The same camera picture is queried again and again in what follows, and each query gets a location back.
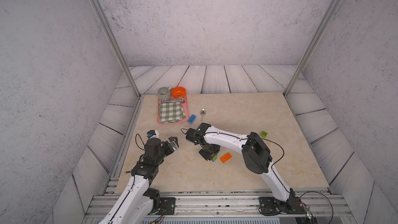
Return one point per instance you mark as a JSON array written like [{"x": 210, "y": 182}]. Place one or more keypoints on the orange lego brick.
[{"x": 226, "y": 157}]

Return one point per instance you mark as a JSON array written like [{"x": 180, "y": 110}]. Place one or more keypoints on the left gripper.
[{"x": 169, "y": 150}]

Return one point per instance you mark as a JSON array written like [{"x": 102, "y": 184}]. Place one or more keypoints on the left aluminium frame post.
[{"x": 113, "y": 42}]

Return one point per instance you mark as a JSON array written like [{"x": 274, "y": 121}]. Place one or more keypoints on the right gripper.
[{"x": 214, "y": 150}]

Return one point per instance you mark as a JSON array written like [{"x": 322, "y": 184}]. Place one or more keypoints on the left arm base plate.
[{"x": 163, "y": 206}]

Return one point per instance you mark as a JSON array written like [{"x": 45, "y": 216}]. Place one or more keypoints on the orange bowl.
[{"x": 178, "y": 92}]

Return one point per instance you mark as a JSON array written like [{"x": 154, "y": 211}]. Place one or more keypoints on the aluminium frame post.
[
  {"x": 329, "y": 13},
  {"x": 113, "y": 42}
]

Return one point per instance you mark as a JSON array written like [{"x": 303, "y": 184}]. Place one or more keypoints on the green checkered cloth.
[{"x": 171, "y": 112}]

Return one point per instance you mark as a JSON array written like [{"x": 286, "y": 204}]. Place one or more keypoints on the striped grey mug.
[{"x": 164, "y": 93}]

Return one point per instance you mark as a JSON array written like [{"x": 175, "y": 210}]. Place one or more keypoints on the blue long lego brick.
[{"x": 192, "y": 119}]

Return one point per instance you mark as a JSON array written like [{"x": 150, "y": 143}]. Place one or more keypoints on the aluminium front rail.
[{"x": 231, "y": 207}]

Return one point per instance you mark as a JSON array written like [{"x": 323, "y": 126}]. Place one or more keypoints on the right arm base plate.
[{"x": 269, "y": 206}]

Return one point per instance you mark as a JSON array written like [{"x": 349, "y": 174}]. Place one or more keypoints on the metal spoon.
[{"x": 202, "y": 113}]

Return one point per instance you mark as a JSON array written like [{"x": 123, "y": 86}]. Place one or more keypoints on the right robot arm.
[{"x": 257, "y": 158}]

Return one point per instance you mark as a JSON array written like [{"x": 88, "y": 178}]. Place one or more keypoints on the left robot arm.
[{"x": 138, "y": 199}]

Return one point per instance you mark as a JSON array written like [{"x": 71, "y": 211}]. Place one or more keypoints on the right aluminium frame post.
[{"x": 329, "y": 13}]

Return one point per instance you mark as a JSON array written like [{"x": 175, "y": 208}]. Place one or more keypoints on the pink tray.
[{"x": 185, "y": 107}]

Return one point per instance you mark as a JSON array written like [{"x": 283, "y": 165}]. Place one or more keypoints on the metal utensil on tray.
[{"x": 177, "y": 100}]

